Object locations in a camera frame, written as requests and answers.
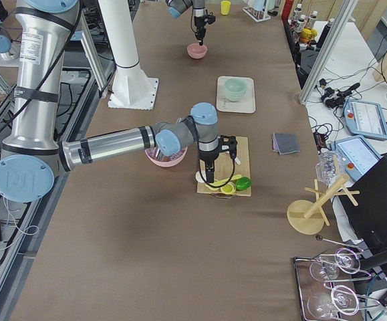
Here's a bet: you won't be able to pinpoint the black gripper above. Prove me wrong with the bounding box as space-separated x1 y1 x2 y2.
194 15 207 46
199 150 218 183

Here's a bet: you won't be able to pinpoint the small pink bowl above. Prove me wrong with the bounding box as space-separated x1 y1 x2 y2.
186 43 208 60

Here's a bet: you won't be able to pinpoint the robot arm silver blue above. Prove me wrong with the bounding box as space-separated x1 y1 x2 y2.
0 1 223 203
166 0 209 46

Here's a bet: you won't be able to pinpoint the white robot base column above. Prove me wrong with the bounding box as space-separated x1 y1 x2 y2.
98 0 159 110

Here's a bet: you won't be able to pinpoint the large pink ice bowl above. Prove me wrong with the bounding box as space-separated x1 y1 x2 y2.
144 148 188 168

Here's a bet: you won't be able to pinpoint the yellow plastic knife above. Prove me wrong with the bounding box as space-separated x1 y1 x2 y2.
205 174 242 189

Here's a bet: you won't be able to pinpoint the wooden cutting board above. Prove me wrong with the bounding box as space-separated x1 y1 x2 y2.
197 136 252 198

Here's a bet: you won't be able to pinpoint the lemon slice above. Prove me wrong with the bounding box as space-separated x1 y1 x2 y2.
220 181 237 195
208 186 221 192

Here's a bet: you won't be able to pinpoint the green lime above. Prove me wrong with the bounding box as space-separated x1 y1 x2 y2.
235 177 251 191

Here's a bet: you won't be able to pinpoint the yellow plastic cup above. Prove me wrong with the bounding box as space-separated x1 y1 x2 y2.
221 0 231 16

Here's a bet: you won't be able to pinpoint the metal ice scoop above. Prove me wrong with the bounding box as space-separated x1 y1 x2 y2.
152 148 166 161

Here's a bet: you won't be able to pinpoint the white cup rack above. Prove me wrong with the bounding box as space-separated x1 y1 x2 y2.
243 0 275 22

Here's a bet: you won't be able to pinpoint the stacked green bowls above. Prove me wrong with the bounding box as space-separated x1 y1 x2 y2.
224 78 247 102

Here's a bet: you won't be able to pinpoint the cream rabbit tray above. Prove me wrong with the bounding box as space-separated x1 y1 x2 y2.
216 76 256 114

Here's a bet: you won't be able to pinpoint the grey folded cloth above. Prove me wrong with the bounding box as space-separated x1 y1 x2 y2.
272 133 300 154

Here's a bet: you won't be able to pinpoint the wooden mug tree stand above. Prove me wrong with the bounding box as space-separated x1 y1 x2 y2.
286 156 360 235

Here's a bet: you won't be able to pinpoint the wine glass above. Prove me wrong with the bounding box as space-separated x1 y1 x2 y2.
307 285 360 320
309 247 360 282

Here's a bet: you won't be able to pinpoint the blue teach pendant tablet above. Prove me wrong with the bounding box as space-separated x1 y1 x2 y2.
344 99 387 140

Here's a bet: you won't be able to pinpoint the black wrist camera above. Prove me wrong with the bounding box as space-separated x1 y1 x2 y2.
218 135 237 160
203 13 216 25

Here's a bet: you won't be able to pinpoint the aluminium frame post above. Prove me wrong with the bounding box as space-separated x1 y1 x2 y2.
299 0 358 105

